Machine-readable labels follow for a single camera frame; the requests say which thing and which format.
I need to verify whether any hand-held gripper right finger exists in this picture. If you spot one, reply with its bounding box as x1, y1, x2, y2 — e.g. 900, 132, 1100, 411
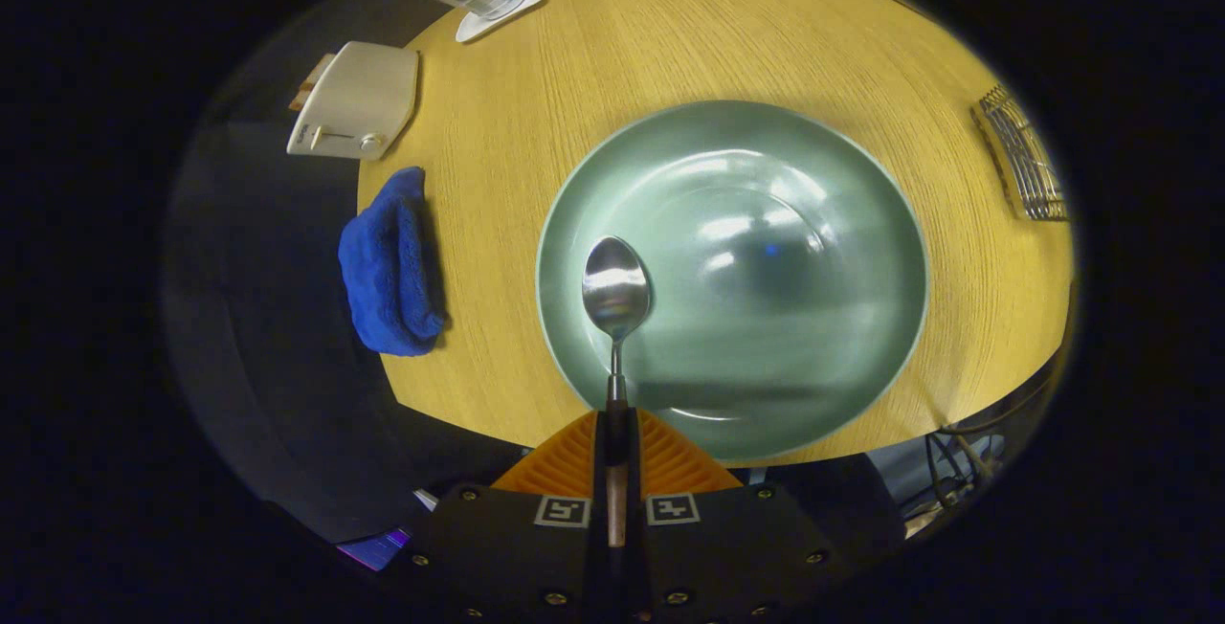
627, 409, 834, 624

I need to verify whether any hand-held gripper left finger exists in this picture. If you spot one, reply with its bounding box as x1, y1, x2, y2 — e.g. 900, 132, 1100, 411
407, 409, 613, 624

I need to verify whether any silver spoon with wooden handle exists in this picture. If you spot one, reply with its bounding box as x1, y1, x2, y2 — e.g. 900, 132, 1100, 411
582, 235, 653, 548

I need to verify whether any purple lit flat device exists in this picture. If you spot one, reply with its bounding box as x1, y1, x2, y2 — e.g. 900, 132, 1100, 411
335, 528, 414, 572

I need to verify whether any pale green round plate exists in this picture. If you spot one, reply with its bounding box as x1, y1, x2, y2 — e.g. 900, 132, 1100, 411
535, 100, 929, 462

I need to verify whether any blue folded towel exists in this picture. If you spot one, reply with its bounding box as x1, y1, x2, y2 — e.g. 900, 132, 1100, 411
337, 166, 449, 358

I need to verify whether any cream white toaster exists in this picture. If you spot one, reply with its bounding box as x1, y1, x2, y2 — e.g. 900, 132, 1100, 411
286, 40, 421, 162

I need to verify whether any toast slice in toaster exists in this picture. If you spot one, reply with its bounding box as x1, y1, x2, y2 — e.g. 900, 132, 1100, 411
289, 53, 336, 113

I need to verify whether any white square coaster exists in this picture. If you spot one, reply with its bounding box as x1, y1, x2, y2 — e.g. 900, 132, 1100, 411
455, 0, 546, 43

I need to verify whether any bundle of dark cables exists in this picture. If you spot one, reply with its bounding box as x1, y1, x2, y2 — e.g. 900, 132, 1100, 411
919, 394, 1044, 520

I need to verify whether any metal wire cutlery rack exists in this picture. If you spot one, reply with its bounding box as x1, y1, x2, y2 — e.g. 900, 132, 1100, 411
970, 83, 1070, 222

